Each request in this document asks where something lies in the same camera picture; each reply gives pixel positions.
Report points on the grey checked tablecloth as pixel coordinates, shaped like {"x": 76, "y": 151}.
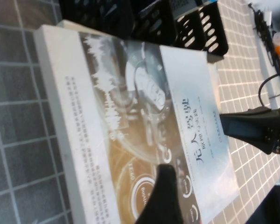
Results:
{"x": 14, "y": 116}

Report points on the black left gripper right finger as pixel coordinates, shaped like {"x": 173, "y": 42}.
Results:
{"x": 247, "y": 126}

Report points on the white car suspension book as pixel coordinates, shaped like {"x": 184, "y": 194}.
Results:
{"x": 67, "y": 24}

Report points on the black mesh book stand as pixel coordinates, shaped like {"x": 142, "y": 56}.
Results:
{"x": 154, "y": 30}

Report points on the white self-driving book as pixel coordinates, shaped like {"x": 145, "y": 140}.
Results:
{"x": 107, "y": 116}

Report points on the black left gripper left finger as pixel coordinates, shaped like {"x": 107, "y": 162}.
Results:
{"x": 165, "y": 198}

